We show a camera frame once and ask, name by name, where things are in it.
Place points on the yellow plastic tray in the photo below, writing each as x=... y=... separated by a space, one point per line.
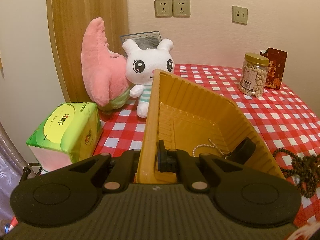
x=185 y=115

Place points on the double wall socket left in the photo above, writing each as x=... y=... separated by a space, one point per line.
x=163 y=8

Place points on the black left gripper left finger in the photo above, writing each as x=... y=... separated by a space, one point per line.
x=122 y=171

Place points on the white bunny plush toy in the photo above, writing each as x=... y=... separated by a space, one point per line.
x=140 y=68

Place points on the red gift box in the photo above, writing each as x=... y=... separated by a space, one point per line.
x=277 y=59

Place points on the single wall outlet plate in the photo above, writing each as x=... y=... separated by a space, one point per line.
x=239 y=15

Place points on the green tissue pack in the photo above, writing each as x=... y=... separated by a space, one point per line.
x=69 y=135

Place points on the pink star plush toy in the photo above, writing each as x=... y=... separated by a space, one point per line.
x=103 y=71

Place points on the red checkered tablecloth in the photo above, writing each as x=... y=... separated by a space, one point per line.
x=242 y=202

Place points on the double wall socket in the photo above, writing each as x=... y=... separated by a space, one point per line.
x=181 y=8
x=163 y=8

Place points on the double wall socket right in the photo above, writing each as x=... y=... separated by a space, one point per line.
x=181 y=8

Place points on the jar of nuts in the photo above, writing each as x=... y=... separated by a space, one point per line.
x=254 y=75

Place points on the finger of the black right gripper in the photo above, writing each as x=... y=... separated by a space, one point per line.
x=242 y=153

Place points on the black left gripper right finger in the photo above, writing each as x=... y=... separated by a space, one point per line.
x=184 y=166

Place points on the framed picture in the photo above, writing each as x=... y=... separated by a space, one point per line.
x=145 y=40

